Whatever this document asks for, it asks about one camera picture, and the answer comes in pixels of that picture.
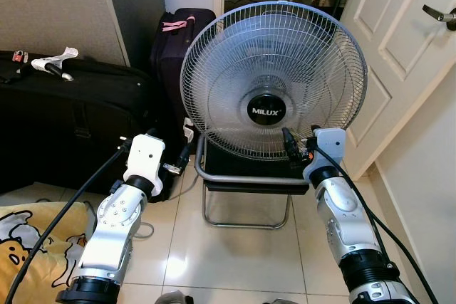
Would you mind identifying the metal chair with black seat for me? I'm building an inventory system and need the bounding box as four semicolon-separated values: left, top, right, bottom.
194;132;314;230

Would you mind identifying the dark purple suitcase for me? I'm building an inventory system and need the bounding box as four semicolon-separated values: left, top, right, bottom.
150;8;217;141

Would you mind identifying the grey MILUX electric fan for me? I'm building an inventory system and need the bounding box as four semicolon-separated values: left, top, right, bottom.
180;1;369;162

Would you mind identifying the large black suitcase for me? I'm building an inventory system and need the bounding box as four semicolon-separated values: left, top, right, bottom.
0;51;179;201

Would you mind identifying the pink ribbon tag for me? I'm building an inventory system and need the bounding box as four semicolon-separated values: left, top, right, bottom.
162;19;190;33

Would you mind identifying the white panel door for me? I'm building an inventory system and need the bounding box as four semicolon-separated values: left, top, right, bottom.
338;0;456;180

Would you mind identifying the left robot leg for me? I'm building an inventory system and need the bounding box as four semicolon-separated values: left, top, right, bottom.
155;291;193;304

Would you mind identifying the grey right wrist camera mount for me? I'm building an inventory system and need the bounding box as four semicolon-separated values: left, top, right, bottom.
304;127;348;177

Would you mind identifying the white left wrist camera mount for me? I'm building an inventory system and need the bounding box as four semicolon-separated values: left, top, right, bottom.
123;133;167;185

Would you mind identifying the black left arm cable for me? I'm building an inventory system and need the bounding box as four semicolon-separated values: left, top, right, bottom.
4;140;136;304

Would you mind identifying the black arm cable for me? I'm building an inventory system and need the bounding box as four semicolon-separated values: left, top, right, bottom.
4;140;136;304
313;144;439;304

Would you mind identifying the white floor cable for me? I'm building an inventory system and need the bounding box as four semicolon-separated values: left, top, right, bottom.
132;222;155;239

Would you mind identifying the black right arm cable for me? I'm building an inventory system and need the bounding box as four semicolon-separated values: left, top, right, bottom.
313;144;439;304

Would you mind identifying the dark metal door handle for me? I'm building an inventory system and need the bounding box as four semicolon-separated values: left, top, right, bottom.
422;4;456;32

